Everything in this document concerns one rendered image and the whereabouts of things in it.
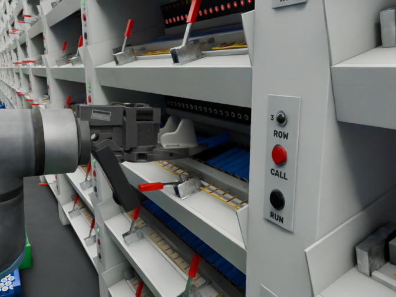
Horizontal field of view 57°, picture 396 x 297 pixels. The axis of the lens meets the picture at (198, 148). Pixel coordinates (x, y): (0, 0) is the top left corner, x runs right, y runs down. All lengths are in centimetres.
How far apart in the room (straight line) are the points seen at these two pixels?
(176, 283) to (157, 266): 7
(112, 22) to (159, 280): 60
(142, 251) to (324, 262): 53
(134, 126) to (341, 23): 32
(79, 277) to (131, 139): 88
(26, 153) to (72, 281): 88
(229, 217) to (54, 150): 24
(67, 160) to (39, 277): 92
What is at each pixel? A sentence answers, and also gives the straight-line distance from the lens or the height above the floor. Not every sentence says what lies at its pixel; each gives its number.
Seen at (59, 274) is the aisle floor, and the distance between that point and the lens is 138.
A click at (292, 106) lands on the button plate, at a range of 32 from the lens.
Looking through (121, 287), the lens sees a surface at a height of 10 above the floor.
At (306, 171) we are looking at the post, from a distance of 32.
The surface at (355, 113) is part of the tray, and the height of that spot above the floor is 65.
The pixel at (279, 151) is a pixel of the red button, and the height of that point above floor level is 61.
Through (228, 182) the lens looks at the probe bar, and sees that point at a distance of 51.
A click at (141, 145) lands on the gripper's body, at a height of 57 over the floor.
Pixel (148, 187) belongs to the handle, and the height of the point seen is 52.
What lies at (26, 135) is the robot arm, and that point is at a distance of 49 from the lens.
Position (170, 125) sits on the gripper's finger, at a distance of 61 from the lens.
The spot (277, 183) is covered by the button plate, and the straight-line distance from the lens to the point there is 35.
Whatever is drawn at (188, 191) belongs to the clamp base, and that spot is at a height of 50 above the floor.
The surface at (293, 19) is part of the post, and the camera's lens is 33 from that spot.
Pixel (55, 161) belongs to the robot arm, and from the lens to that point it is 50.
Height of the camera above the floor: 68
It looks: 13 degrees down
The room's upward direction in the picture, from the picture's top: straight up
